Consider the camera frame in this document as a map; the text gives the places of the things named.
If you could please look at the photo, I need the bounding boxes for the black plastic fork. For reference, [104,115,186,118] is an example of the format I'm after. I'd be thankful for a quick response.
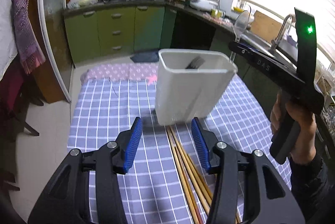
[186,56,205,69]

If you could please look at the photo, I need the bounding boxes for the clear plastic spoon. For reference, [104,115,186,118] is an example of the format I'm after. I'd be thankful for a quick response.
[229,14,248,48]

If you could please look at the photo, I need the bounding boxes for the wooden chopstick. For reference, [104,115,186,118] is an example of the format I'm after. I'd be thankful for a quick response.
[169,126,212,214]
[167,128,199,224]
[186,154,241,223]
[177,143,212,215]
[182,164,203,223]

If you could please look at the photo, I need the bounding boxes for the person's right forearm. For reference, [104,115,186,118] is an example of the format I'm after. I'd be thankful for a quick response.
[290,154,335,223]

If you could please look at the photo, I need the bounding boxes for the chrome kitchen faucet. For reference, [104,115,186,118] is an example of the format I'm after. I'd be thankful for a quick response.
[271,14,296,51]

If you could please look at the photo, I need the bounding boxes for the person's right hand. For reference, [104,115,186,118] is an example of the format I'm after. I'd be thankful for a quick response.
[286,102,316,165]

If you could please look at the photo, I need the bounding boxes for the stainless steel sink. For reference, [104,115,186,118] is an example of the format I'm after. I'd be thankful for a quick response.
[241,31,298,65]

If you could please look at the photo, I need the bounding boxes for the white plastic utensil holder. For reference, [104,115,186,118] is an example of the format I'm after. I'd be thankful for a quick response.
[155,49,238,126]

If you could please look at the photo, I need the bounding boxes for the wooden cutting board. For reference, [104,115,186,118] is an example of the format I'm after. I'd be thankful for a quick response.
[250,10,283,43]

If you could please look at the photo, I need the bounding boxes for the blue checkered tablecloth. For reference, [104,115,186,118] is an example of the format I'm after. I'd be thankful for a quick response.
[66,62,292,224]

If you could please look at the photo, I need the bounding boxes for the blue floor rag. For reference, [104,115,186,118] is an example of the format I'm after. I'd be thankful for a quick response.
[130,50,159,63]

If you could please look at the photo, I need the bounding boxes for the green lower cabinets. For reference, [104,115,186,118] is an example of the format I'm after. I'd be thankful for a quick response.
[63,2,289,120]

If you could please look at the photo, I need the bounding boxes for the white rice cooker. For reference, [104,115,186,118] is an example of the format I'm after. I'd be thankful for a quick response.
[190,0,219,12]

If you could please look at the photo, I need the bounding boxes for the white hanging sheet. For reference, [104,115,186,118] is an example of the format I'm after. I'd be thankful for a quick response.
[0,0,18,79]

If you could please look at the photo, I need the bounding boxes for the sliding glass door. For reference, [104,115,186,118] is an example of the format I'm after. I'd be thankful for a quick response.
[37,0,73,103]

